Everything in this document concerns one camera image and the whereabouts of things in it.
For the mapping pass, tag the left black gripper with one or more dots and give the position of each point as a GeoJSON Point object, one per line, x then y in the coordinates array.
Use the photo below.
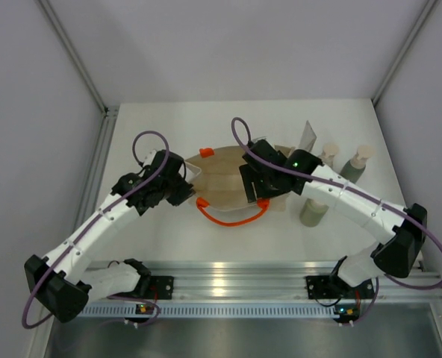
{"type": "Point", "coordinates": [185, 192]}

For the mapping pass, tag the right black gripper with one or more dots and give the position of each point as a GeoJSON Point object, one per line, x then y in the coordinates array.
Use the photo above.
{"type": "Point", "coordinates": [248, 174]}

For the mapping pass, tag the canvas bag with orange handles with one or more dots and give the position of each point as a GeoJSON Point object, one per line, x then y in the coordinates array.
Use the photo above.
{"type": "Point", "coordinates": [218, 186]}

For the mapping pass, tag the light green round-cap bottle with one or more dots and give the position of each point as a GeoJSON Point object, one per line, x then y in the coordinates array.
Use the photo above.
{"type": "Point", "coordinates": [312, 213]}

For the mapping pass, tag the beige pump bottle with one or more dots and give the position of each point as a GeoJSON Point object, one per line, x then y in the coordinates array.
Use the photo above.
{"type": "Point", "coordinates": [329, 151]}

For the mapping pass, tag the grey-green pump bottle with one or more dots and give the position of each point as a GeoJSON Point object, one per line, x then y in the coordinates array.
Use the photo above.
{"type": "Point", "coordinates": [354, 168]}

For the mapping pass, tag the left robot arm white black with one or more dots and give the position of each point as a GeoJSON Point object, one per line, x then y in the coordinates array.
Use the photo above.
{"type": "Point", "coordinates": [61, 280]}

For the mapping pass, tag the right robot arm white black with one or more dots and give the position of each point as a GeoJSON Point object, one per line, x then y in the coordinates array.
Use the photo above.
{"type": "Point", "coordinates": [398, 231]}

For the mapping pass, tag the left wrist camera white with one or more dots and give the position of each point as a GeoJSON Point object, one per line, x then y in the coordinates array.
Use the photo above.
{"type": "Point", "coordinates": [148, 159]}

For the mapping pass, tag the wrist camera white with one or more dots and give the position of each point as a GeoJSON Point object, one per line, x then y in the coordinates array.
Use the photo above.
{"type": "Point", "coordinates": [253, 141]}
{"type": "Point", "coordinates": [148, 159]}

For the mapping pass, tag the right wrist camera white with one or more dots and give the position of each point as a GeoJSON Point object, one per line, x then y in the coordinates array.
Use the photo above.
{"type": "Point", "coordinates": [253, 141]}

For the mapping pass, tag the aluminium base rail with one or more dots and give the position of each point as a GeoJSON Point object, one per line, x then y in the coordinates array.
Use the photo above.
{"type": "Point", "coordinates": [274, 281]}

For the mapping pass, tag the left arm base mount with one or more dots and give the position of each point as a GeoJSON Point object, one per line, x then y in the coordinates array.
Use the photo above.
{"type": "Point", "coordinates": [160, 288]}

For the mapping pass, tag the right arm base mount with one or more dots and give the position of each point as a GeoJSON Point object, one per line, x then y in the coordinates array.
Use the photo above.
{"type": "Point", "coordinates": [322, 287]}

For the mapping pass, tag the slotted cable duct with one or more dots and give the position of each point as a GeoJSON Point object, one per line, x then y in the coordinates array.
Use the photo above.
{"type": "Point", "coordinates": [192, 310]}

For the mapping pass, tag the left frame post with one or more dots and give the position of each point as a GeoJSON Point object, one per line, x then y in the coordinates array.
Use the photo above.
{"type": "Point", "coordinates": [61, 33]}

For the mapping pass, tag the frame post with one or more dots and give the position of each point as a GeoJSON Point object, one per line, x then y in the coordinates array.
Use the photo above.
{"type": "Point", "coordinates": [408, 42]}
{"type": "Point", "coordinates": [61, 33]}

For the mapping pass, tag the right frame post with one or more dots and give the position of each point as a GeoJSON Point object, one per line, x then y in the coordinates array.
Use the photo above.
{"type": "Point", "coordinates": [408, 42]}

